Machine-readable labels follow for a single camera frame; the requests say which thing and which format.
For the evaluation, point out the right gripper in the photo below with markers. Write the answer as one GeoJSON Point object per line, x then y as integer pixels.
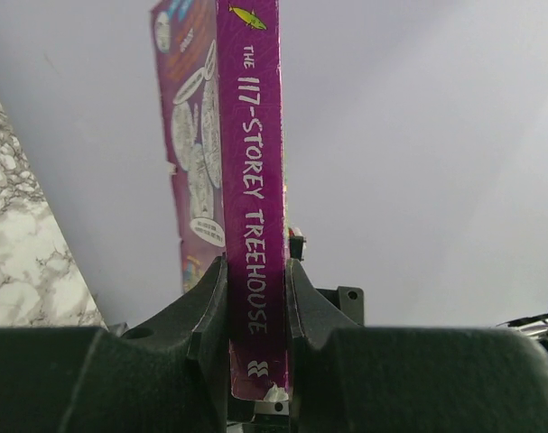
{"type": "Point", "coordinates": [349, 300]}

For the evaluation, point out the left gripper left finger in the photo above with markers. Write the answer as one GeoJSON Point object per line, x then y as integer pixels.
{"type": "Point", "coordinates": [169, 374]}

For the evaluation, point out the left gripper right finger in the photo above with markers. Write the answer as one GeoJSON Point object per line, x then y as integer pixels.
{"type": "Point", "coordinates": [348, 378]}

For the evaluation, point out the purple treehouse book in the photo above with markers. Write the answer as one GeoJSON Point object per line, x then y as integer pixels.
{"type": "Point", "coordinates": [219, 72]}

